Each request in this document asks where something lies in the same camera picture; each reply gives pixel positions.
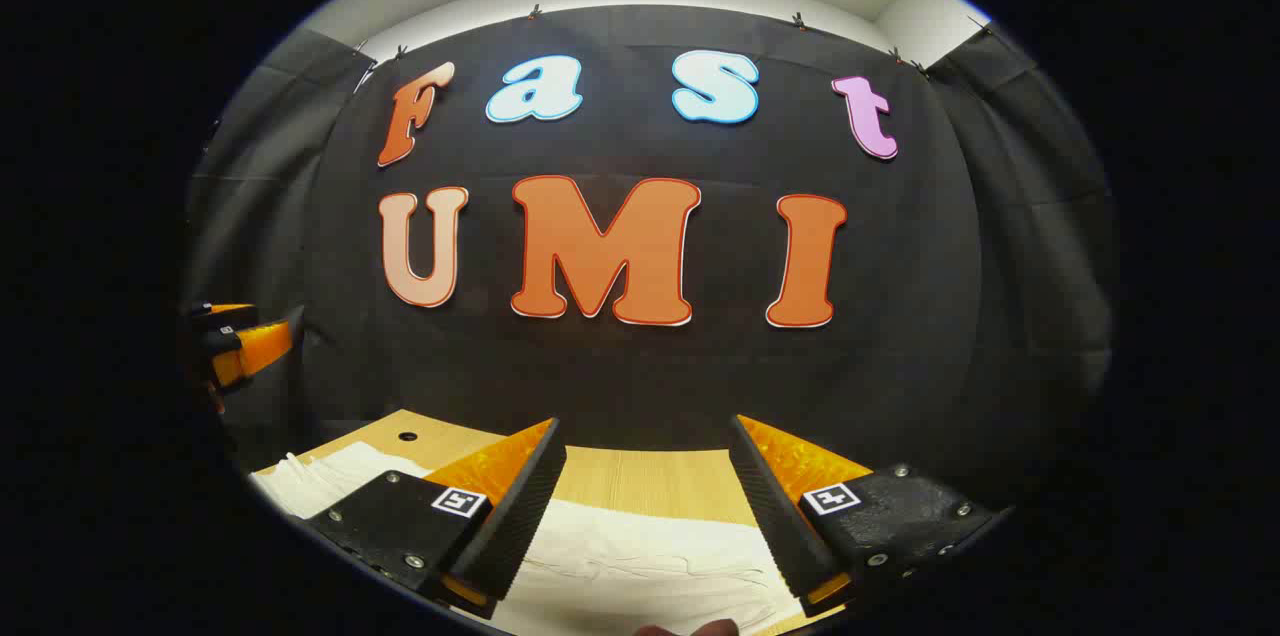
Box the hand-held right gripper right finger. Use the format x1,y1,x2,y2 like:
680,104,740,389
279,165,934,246
728,414,1001,617

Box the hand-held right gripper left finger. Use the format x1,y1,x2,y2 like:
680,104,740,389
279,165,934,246
305,418,568,620

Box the black backdrop cloth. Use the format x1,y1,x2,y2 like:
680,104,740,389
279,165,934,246
185,4,1116,517

